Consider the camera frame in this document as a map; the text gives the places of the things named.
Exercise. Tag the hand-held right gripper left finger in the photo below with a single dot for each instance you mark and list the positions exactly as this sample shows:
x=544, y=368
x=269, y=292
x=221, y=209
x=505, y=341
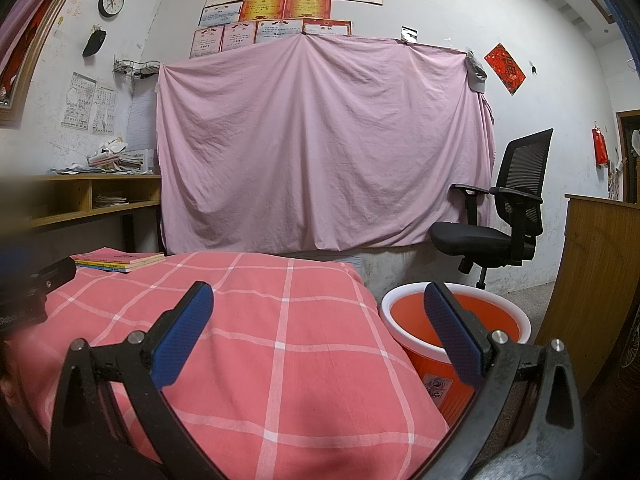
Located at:
x=182, y=340

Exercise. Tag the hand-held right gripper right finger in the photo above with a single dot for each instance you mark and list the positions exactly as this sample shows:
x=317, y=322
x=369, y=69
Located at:
x=452, y=335

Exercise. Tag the orange bucket with white rim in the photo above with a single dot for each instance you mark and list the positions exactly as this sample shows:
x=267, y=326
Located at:
x=410, y=320

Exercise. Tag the yellow book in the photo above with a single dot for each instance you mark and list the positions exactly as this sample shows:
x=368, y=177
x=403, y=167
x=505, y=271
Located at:
x=117, y=264
x=122, y=269

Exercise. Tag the pink book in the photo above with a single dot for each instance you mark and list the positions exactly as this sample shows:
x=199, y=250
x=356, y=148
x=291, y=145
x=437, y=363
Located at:
x=120, y=256

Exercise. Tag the wooden shelf desk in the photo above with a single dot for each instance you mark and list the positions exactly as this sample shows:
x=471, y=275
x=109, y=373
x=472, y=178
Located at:
x=70, y=195

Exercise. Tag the black mesh office chair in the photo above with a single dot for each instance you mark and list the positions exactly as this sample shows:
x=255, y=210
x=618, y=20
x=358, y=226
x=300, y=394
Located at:
x=470, y=237

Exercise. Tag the thin paper stack in shelf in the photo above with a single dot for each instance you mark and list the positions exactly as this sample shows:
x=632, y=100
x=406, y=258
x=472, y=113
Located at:
x=110, y=200

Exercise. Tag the pile of papers and books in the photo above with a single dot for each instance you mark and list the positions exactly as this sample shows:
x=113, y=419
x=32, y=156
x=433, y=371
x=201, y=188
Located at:
x=102, y=160

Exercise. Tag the wooden cabinet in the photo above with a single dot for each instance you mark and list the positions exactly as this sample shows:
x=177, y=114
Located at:
x=595, y=285

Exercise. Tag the white cardboard box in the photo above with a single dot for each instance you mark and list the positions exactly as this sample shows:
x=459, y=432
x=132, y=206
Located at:
x=140, y=159

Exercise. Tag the pink hanging sheet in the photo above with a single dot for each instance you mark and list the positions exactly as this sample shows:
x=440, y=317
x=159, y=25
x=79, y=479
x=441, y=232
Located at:
x=325, y=145

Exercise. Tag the red hanging ornament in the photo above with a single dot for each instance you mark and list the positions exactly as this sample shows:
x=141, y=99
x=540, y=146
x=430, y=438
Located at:
x=599, y=145

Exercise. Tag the black hanging cap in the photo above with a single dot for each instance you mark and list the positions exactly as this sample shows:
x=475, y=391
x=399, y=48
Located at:
x=94, y=45

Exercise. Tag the grey hanging cap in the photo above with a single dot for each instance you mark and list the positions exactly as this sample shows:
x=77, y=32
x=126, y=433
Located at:
x=476, y=72

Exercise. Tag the large paper wall chart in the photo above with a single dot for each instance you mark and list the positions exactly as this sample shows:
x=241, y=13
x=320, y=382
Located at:
x=79, y=102

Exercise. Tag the small paper wall chart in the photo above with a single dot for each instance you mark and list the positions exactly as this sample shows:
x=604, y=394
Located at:
x=104, y=110

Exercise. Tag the wooden window frame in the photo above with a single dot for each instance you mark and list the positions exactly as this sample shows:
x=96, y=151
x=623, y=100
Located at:
x=30, y=45

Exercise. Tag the red diamond wall decoration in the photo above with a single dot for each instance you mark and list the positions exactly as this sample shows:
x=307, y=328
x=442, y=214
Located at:
x=505, y=67

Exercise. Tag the small black wall hook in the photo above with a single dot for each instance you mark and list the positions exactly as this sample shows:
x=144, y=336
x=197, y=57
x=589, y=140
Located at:
x=534, y=68

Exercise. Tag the round wall clock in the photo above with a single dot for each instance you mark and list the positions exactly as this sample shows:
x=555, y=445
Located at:
x=111, y=2

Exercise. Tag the small shiny wall plate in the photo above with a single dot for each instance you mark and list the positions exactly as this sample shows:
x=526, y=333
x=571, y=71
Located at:
x=408, y=34

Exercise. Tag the group of wall certificates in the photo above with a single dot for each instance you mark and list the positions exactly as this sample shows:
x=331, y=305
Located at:
x=285, y=15

